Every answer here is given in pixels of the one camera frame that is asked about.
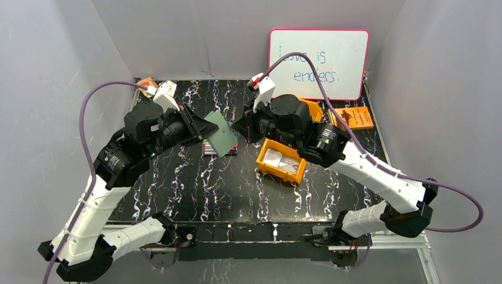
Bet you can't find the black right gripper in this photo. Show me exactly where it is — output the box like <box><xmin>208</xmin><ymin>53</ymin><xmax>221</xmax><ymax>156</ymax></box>
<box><xmin>231</xmin><ymin>97</ymin><xmax>300</xmax><ymax>150</ymax></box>

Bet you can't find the orange plastic bin tray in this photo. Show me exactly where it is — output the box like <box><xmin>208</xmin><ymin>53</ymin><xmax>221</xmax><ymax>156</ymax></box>
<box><xmin>256</xmin><ymin>122</ymin><xmax>307</xmax><ymax>185</ymax></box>

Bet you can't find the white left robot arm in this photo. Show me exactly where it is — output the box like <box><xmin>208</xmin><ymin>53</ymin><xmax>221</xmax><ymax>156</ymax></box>
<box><xmin>38</xmin><ymin>102</ymin><xmax>218</xmax><ymax>282</ymax></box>

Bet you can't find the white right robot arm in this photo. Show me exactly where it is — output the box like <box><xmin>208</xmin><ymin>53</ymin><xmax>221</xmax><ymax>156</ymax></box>
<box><xmin>231</xmin><ymin>94</ymin><xmax>433</xmax><ymax>245</ymax></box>

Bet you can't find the white silver card stack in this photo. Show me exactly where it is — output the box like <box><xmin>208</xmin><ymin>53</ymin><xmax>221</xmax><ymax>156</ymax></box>
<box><xmin>262</xmin><ymin>149</ymin><xmax>300</xmax><ymax>175</ymax></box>

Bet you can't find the small orange card pack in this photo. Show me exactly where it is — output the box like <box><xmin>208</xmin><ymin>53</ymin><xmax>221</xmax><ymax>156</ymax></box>
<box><xmin>137</xmin><ymin>77</ymin><xmax>159</xmax><ymax>89</ymax></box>

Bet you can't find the coloured marker pen set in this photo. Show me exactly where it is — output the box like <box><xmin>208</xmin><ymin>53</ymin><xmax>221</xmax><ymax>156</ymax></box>
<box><xmin>202</xmin><ymin>140</ymin><xmax>238</xmax><ymax>157</ymax></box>

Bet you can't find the orange booklet with black figure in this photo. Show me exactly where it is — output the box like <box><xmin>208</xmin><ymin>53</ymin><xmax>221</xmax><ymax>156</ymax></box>
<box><xmin>335</xmin><ymin>106</ymin><xmax>375</xmax><ymax>130</ymax></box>

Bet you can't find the pink framed whiteboard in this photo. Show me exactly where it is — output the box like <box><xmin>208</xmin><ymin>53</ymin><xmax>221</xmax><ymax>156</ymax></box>
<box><xmin>269</xmin><ymin>28</ymin><xmax>370</xmax><ymax>101</ymax></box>

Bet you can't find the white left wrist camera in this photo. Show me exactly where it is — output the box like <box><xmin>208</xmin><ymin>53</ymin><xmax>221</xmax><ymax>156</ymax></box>
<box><xmin>153</xmin><ymin>80</ymin><xmax>180</xmax><ymax>113</ymax></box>

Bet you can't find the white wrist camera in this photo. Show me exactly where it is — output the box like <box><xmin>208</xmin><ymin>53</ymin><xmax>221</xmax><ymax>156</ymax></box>
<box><xmin>248</xmin><ymin>73</ymin><xmax>275</xmax><ymax>113</ymax></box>
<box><xmin>153</xmin><ymin>80</ymin><xmax>180</xmax><ymax>113</ymax></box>

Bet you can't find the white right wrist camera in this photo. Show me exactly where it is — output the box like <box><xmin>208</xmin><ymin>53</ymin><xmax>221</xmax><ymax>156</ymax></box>
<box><xmin>248</xmin><ymin>73</ymin><xmax>275</xmax><ymax>113</ymax></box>

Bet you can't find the black mounting base rail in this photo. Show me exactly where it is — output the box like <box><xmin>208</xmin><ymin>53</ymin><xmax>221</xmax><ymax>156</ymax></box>
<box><xmin>141</xmin><ymin>221</ymin><xmax>371</xmax><ymax>263</ymax></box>

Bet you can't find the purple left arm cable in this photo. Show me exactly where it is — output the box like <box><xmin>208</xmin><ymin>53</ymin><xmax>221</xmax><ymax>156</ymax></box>
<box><xmin>41</xmin><ymin>81</ymin><xmax>156</xmax><ymax>284</ymax></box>

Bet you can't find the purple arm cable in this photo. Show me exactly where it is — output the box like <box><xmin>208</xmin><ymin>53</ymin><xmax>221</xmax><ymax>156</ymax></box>
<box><xmin>259</xmin><ymin>51</ymin><xmax>484</xmax><ymax>271</ymax></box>
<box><xmin>41</xmin><ymin>81</ymin><xmax>156</xmax><ymax>284</ymax></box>

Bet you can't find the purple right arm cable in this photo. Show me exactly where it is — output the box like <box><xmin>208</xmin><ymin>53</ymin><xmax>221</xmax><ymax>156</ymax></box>
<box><xmin>259</xmin><ymin>51</ymin><xmax>484</xmax><ymax>271</ymax></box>

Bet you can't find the aluminium frame rail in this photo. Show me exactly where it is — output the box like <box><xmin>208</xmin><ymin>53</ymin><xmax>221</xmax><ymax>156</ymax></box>
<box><xmin>84</xmin><ymin>223</ymin><xmax>440</xmax><ymax>283</ymax></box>

